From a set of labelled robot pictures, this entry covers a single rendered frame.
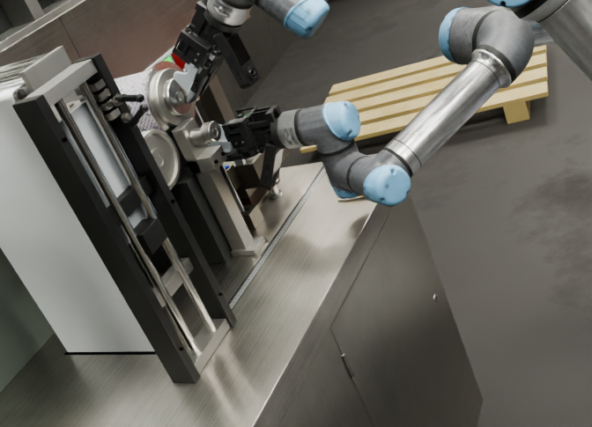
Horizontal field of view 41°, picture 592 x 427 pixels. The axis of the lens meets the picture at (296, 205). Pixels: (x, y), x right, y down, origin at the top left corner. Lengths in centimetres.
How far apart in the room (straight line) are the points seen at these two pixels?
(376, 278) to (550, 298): 114
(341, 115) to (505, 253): 160
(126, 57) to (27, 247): 68
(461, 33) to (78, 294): 90
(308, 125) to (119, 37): 67
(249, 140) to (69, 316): 49
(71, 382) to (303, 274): 48
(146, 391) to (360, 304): 46
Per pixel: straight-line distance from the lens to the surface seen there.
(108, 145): 129
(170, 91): 157
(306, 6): 137
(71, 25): 191
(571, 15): 122
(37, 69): 132
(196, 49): 149
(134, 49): 205
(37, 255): 151
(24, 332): 171
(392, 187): 142
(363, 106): 435
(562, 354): 251
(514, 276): 286
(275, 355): 134
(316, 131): 151
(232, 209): 162
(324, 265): 151
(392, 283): 175
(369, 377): 163
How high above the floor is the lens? 166
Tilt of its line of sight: 26 degrees down
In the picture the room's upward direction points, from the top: 23 degrees counter-clockwise
